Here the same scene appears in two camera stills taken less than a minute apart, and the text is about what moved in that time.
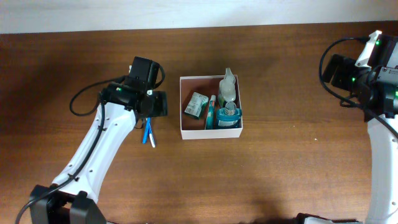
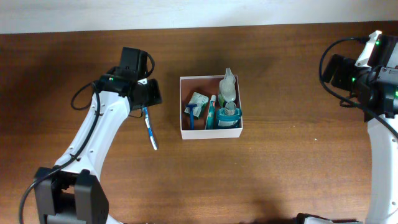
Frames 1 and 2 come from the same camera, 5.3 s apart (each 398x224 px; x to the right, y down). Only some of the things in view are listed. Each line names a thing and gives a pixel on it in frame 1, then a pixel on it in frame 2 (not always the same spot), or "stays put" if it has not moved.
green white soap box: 196,105 stays put
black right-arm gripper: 346,65 stays put
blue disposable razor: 147,122 -> 192,115
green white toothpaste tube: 210,122 stays put
